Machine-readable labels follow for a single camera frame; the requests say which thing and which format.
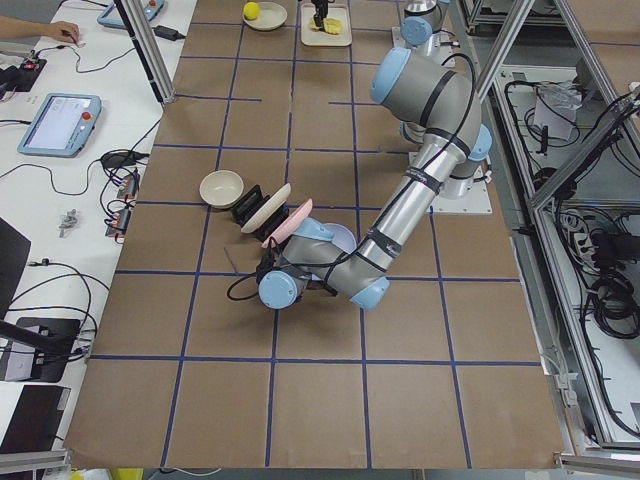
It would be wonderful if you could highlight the black cable bundle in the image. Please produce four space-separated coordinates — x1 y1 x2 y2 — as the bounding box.
582 199 640 361

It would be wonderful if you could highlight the beige round plate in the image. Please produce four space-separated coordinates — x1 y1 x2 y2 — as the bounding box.
243 1 288 31

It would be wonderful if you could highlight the cream plate in rack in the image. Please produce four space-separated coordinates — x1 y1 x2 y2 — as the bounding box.
241 183 291 234

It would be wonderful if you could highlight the black monitor stand base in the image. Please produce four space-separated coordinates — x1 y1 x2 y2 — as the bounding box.
1 317 93 383

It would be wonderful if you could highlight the pink plate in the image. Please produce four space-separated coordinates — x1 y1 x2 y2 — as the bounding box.
261 198 313 249

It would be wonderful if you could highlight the white paper bag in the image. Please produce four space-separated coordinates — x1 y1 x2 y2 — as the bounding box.
533 81 582 141

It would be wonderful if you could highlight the white rectangular foam tray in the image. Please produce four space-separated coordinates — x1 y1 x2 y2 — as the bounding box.
300 3 352 47

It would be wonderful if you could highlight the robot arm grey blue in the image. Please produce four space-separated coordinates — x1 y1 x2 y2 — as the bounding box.
301 1 450 49
258 47 481 310

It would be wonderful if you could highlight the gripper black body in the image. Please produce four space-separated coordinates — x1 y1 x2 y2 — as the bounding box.
311 0 329 16

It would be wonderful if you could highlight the cream bowl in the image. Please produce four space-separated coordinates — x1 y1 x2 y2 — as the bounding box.
199 170 244 209

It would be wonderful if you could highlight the black power adapter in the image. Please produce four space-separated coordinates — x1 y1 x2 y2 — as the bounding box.
153 25 186 41

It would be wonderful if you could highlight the light blue round plate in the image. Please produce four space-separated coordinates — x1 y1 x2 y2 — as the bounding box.
323 223 357 254

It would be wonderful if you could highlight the blue teach pendant tablet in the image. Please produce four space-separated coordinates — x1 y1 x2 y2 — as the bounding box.
17 93 102 158

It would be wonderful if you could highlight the yellow crimped bread pastry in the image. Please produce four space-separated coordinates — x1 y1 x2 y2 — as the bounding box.
309 16 343 36

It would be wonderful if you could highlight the person hand at desk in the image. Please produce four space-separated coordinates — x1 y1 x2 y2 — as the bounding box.
43 21 80 43

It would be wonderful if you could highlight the black dish rack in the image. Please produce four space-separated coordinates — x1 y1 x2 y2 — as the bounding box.
231 185 289 241

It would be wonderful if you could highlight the person forearm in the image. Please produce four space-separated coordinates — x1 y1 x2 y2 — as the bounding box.
0 16 49 40

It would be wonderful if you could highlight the aluminium frame post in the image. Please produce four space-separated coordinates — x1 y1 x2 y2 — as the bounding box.
114 0 175 105

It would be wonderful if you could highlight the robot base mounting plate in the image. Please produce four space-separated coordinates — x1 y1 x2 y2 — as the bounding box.
405 149 494 216

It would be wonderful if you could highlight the yellow lemon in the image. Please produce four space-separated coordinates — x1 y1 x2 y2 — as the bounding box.
243 1 260 21

